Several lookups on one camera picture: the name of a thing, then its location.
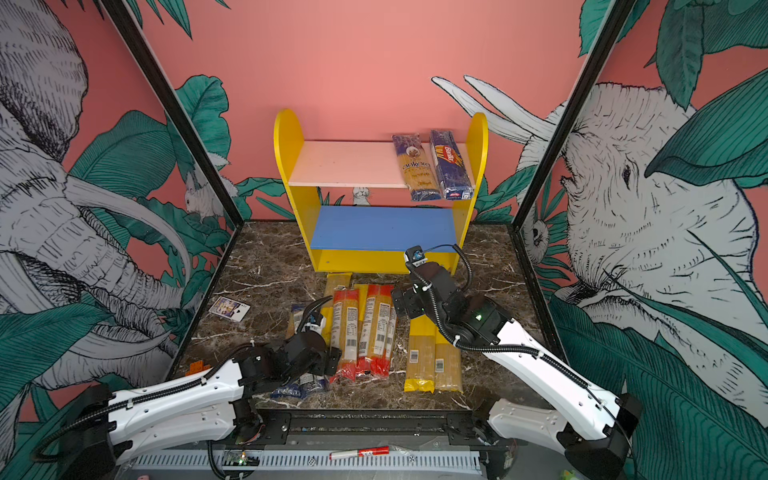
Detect clear blue-end spaghetti pack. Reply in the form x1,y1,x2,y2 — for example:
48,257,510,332
270,303,330,400

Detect red spaghetti pack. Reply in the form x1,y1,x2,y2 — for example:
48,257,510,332
357,284,397,377
331,289,359,380

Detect blue Barilla spaghetti pack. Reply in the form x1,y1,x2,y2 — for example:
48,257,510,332
430,130,474,201

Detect dark-blue-top Arbella spaghetti pack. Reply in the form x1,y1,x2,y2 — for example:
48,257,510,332
392,134,442,202

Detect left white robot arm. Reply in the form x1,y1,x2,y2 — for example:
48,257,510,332
30,331,342,479

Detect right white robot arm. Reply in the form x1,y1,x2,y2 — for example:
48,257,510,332
394,260,643,479

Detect yellow pasta pack outer right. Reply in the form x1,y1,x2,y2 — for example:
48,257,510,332
435,332,462,392

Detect middle yellow pasta pack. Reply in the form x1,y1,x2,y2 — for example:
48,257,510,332
354,284,369,316

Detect upper-left yellow pasta pack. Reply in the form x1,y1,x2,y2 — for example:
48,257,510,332
321,272,352,344

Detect yellow pasta pack inner right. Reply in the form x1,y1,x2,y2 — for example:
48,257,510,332
404,315,436,393

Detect yellow shelf unit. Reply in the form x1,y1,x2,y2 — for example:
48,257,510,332
273,109,477,274

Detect small printed card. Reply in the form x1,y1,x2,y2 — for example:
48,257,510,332
209,297,251,322

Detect orange plastic block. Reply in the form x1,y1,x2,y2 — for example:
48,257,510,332
185,360,211,376

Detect red white marker pen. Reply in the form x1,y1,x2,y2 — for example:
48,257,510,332
329,446,390,461

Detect small green circuit board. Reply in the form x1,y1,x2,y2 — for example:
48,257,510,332
222,451,261,467

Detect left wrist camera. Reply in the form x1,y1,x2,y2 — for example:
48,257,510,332
301,318,326,334

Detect black front frame beam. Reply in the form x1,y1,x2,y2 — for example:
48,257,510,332
251,409,508,449

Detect perforated metal rail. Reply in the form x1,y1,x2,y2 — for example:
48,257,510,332
130,450,484,475

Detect right black corner post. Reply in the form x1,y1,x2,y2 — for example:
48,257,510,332
511,0,635,232

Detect black corner post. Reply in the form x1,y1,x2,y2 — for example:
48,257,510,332
511,0,635,232
100,0,244,231

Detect left black corner post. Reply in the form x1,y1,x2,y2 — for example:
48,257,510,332
100,0,244,231

